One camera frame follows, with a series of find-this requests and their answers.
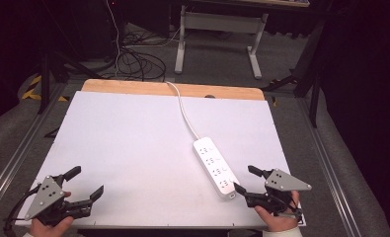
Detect white power strip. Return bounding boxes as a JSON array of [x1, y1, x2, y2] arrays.
[[192, 136, 241, 200]]

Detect thin white cable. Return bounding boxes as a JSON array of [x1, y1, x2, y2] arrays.
[[105, 0, 121, 79]]

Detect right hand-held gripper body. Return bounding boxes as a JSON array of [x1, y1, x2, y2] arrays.
[[245, 168, 313, 214]]

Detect dark curtain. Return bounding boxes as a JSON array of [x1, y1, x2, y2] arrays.
[[317, 0, 390, 237]]

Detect white power strip cable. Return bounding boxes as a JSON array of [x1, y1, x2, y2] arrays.
[[165, 80, 200, 140]]

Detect white board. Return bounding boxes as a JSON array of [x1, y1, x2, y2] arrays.
[[14, 90, 307, 230]]

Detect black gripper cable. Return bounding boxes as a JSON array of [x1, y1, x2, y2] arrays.
[[3, 183, 42, 237]]

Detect wooden table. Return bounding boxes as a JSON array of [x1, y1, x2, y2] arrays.
[[80, 78, 266, 102]]

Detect person's left hand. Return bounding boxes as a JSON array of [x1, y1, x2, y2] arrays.
[[29, 216, 75, 237]]

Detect black floor cables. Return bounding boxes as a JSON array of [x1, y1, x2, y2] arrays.
[[115, 31, 168, 82]]

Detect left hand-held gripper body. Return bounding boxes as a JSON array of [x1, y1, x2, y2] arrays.
[[24, 174, 94, 228]]

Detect black stand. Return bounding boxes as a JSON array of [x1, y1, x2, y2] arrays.
[[261, 16, 327, 128], [38, 48, 102, 116]]

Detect white metal desk frame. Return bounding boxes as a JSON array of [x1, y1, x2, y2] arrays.
[[174, 0, 311, 81]]

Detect person's right hand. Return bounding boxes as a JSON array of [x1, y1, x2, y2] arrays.
[[254, 190, 303, 233]]

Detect yellow black floor tape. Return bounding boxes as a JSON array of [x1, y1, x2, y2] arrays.
[[20, 74, 70, 103]]

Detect aluminium rail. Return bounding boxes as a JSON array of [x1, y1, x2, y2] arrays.
[[0, 82, 69, 213], [296, 98, 352, 237]]

